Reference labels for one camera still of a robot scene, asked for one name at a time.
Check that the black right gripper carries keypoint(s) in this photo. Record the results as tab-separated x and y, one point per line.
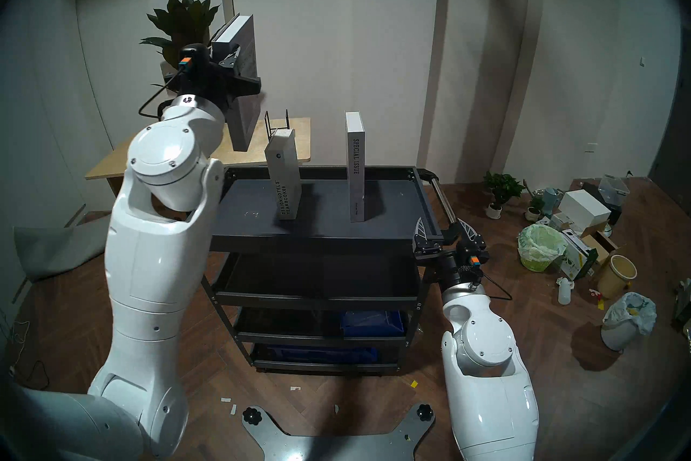
456	265

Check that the beige plastic bucket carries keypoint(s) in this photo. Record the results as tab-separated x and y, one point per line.
615	279

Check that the grey Designhotels Yearbook book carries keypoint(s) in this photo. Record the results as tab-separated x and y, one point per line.
283	173

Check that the green bagged waste basket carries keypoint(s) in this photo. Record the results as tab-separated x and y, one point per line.
541	246

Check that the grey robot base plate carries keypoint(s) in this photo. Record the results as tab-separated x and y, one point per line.
334	446

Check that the white spray bottle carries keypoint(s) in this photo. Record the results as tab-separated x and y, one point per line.
564	293

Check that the clear plastic container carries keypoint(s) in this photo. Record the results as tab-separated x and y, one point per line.
614	189

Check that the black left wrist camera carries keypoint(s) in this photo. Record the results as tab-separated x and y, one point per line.
195	54

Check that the large dark leafy plant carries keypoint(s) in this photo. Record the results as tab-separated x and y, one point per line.
181	19

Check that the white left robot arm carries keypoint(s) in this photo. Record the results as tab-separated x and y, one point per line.
151	249

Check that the small blue plastic bin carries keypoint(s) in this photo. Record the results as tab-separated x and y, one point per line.
372	325

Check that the green white carton box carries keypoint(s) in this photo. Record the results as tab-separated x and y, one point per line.
576	256

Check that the grey Discontent book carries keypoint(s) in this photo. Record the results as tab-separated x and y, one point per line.
245	119

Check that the black storage box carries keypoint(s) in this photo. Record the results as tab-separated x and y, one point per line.
591	190

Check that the small leafy potted plant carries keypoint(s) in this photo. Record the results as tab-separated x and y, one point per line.
503	187

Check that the tiny potted plant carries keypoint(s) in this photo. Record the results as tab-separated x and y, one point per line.
534	206

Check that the tall grey Special Issue book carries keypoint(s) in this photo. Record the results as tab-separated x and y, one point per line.
354	168

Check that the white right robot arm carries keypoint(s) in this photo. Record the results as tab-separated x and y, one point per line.
486	357

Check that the black metal utility cart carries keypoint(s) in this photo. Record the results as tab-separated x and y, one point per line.
324	249

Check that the white bagged trash bin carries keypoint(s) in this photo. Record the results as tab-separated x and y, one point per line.
626	319

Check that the white cardboard box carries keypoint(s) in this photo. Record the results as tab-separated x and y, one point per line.
583	209

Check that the black base knob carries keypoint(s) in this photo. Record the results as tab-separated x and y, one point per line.
424	413
251	416

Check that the teal watering jug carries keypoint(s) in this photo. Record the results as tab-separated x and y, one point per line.
550	198

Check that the open brown cardboard box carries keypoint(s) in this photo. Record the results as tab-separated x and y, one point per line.
604	245

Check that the light wooden table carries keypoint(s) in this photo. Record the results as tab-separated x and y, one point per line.
243	155

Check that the wide blue plastic bin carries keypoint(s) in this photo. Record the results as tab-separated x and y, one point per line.
324	355

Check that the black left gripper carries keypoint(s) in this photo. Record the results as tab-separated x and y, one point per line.
208	84

